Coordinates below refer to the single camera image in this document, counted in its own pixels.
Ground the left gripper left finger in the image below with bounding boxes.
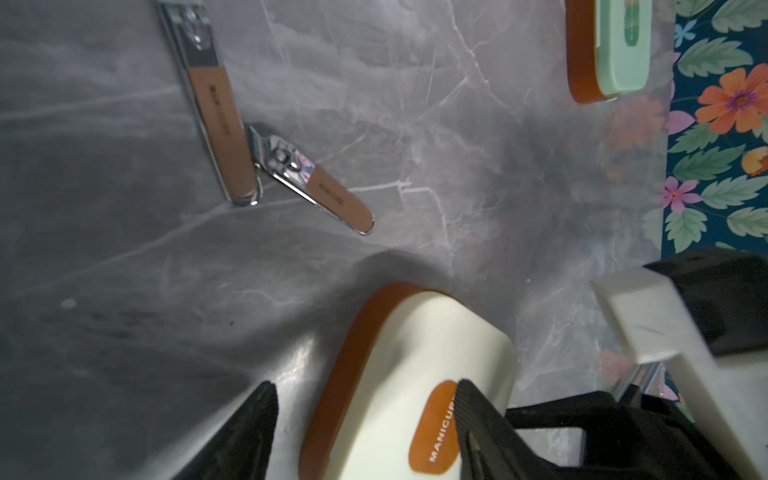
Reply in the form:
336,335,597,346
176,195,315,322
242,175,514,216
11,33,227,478
174,381,279,480

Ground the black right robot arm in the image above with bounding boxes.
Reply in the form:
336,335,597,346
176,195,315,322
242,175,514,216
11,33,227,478
506,248,767,479

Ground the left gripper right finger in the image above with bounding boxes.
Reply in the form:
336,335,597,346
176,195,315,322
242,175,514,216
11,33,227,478
454,379,562,479

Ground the small brown nail tool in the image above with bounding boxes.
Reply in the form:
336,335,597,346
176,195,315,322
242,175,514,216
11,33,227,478
245,123,375,236

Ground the small grey nail tool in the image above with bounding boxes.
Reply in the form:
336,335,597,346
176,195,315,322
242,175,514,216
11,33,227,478
155,1,262,206

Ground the green nail clipper case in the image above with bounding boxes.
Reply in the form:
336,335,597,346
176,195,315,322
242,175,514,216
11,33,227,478
565,0,652,104

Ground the cream nail clipper case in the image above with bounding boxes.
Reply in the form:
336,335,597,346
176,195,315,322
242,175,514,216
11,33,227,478
298,282,516,479

